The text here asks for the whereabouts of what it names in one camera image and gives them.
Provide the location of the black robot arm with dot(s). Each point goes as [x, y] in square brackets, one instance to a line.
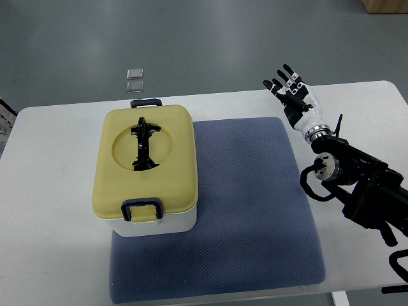
[369, 190]

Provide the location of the black table bracket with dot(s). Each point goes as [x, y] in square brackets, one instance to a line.
[394, 289]

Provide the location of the cardboard box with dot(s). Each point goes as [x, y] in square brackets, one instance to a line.
[385, 6]

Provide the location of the yellow box lid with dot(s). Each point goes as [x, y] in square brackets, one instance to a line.
[147, 165]

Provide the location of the white storage box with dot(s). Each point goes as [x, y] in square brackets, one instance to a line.
[170, 223]

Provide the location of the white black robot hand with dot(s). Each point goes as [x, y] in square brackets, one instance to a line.
[301, 106]

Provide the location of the printed paper sheet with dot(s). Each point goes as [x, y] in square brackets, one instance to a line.
[7, 120]

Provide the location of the blue grey cushion mat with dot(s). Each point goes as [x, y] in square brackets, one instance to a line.
[254, 229]

